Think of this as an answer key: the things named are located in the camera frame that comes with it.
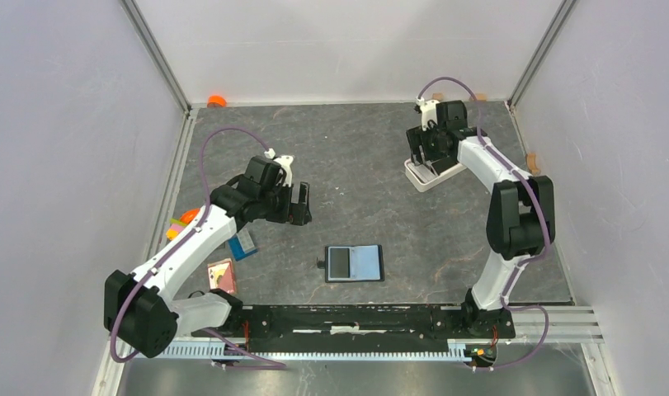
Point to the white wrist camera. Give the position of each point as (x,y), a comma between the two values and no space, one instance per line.
(428,112)
(285,162)

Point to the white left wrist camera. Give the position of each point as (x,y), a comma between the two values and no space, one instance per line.
(285,162)

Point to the pink playing card box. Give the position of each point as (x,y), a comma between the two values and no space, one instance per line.
(221,276)

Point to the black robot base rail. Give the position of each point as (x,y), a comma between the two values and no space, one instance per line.
(363,327)

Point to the orange round cap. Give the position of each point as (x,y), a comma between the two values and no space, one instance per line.
(216,101)

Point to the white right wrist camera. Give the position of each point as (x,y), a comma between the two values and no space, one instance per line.
(428,112)

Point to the white card tray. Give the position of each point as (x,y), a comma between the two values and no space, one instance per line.
(423,178)

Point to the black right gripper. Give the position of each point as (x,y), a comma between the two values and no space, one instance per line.
(416,138)

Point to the black card holder wallet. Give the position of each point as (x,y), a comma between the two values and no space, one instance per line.
(367,264)

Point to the white slotted cable duct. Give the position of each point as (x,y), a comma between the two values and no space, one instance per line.
(218,351)

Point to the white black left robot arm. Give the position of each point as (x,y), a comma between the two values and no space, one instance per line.
(141,307)

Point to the wooden curved block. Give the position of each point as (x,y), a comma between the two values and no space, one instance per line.
(532,164)

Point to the blue toy block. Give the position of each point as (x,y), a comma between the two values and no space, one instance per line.
(242,245)

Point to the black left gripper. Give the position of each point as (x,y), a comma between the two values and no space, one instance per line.
(293,213)

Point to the colourful toy brick stack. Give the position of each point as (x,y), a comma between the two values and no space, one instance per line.
(174,229)

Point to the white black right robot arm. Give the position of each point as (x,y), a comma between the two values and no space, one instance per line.
(520,220)

